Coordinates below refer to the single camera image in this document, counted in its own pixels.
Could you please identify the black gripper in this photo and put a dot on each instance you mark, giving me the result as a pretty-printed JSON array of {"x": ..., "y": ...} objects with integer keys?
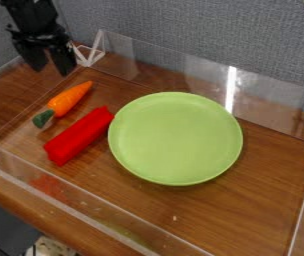
[{"x": 53, "y": 38}]

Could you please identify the orange toy carrot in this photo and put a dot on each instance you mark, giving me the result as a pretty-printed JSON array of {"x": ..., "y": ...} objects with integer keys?
[{"x": 61, "y": 103}]

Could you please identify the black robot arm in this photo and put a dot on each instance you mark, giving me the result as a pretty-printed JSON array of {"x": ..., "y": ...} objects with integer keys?
[{"x": 33, "y": 15}]

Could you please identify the light green plate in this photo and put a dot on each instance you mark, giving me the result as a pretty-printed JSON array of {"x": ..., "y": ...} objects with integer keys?
[{"x": 174, "y": 138}]

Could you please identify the clear acrylic corner bracket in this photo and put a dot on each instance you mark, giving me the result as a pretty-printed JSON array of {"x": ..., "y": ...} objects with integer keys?
[{"x": 89, "y": 54}]

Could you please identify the clear acrylic enclosure walls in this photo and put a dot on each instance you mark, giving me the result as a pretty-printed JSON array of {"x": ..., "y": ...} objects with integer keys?
[{"x": 106, "y": 213}]

